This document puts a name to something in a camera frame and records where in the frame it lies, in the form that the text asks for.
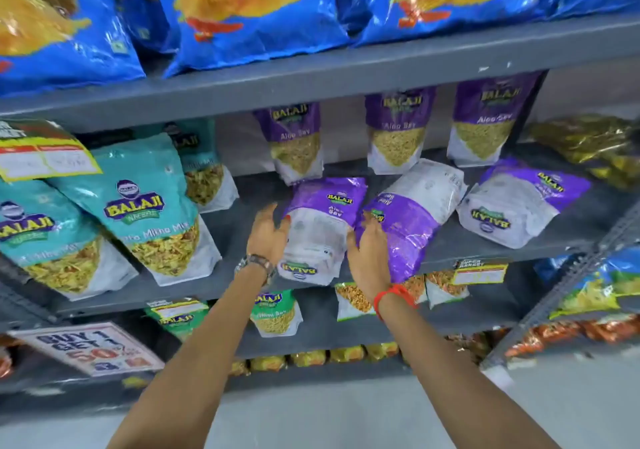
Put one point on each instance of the person's left hand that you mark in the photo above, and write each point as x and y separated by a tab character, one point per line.
265	241

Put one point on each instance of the person's right hand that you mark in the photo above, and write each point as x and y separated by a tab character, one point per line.
371	263

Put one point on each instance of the person's right thumb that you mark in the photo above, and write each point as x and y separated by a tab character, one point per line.
352	247

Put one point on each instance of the person's left thumb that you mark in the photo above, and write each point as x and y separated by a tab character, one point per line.
285	233

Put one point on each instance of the purple white snack packet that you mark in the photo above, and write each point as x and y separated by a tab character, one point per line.
420	203
295	138
322	223
520	198
487	118
397	128

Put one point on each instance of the person's right forearm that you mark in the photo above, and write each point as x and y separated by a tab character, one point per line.
450	378

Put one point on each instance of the person's left forearm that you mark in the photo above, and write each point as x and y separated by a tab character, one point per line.
200	358

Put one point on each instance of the silver wristwatch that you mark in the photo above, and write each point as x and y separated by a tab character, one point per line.
256	262

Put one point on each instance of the clear orange lentil snack packet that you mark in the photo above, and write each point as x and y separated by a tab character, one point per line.
415	288
445	286
352	301

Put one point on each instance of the green snack packet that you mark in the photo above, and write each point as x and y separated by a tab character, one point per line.
180	326
275	311

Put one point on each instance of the teal snack mix packet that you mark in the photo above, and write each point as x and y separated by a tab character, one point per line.
205	168
50	243
145	203

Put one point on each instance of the row of yellow snack packets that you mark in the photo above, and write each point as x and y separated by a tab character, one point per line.
310	358

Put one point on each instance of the grey metal shelving unit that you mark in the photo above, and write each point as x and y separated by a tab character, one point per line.
350	66

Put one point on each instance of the grey metal side rack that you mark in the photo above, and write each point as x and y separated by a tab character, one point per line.
565	276

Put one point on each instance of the white promotion sign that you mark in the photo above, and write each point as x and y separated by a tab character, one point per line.
87	348

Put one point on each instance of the row of orange snack packets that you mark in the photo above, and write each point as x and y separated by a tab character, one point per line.
565	333

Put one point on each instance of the blue green chips bag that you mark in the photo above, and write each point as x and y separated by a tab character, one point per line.
595	288

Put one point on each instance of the large yellow shelf price label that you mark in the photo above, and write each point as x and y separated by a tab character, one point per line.
42	151

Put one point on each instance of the pile of golden snack packets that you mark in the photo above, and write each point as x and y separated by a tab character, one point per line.
585	138

